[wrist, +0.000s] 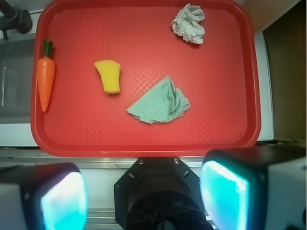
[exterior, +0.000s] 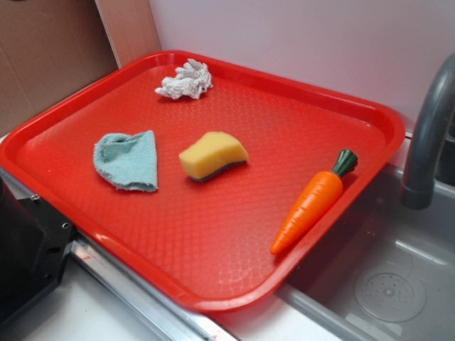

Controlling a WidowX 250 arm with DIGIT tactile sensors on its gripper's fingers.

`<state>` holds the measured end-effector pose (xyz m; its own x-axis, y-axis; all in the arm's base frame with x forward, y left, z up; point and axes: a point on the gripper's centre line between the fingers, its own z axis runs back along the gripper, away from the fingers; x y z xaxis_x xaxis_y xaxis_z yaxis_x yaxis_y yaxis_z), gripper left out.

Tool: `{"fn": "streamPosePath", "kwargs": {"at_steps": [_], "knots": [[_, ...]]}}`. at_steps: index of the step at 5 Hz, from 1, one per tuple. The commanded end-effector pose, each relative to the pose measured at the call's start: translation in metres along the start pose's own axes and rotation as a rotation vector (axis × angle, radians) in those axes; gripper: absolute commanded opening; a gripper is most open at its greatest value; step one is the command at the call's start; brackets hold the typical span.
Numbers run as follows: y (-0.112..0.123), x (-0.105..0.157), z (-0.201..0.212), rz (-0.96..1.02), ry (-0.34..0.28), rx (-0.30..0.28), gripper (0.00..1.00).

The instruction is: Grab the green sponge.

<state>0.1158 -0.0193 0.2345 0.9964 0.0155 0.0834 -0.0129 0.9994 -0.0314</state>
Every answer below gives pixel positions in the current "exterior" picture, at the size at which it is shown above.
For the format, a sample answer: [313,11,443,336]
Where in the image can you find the grey toy sink basin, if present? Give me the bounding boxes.
[277,166,454,340]

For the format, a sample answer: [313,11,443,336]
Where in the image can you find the silver metal rail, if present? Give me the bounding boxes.
[1,170,234,340]

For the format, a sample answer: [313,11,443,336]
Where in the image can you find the orange toy carrot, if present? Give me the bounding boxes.
[270,149,358,255]

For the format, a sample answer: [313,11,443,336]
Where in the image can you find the crumpled white cloth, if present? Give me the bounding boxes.
[154,58,213,100]

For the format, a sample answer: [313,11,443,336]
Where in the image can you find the grey toy faucet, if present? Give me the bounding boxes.
[400,54,454,210]

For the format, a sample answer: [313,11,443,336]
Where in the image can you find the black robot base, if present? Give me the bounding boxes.
[1,181,75,328]

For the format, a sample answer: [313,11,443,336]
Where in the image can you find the brown cardboard panel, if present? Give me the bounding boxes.
[1,1,161,135]

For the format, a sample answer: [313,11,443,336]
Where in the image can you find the red plastic tray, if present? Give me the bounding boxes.
[1,51,405,313]

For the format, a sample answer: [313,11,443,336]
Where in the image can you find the yellow sponge with dark pad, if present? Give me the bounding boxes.
[178,131,249,182]

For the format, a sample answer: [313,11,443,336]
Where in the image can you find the light green cloth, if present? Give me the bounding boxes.
[93,131,159,193]

